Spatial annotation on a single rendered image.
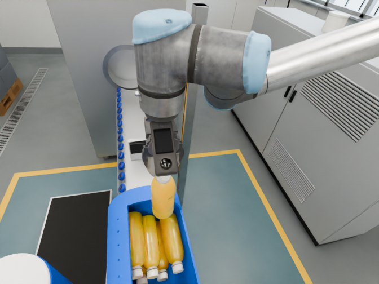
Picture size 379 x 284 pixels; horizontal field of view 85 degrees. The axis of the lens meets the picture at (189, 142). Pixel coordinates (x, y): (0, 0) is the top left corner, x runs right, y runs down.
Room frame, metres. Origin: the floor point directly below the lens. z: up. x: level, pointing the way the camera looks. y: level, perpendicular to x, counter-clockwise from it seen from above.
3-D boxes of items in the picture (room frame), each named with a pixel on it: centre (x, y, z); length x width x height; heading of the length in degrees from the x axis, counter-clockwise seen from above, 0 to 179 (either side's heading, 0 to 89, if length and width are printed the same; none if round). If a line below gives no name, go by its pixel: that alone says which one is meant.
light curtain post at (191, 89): (1.07, 0.03, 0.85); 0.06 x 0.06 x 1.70; 20
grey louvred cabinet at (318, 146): (1.90, -1.14, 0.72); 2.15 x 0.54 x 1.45; 18
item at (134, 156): (0.81, 0.28, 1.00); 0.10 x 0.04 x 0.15; 110
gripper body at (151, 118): (0.36, 0.07, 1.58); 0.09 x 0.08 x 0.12; 20
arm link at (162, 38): (0.35, 0.06, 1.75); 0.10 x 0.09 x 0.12; 85
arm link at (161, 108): (0.35, 0.07, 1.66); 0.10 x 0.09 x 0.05; 110
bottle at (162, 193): (0.34, 0.06, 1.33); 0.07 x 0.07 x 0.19
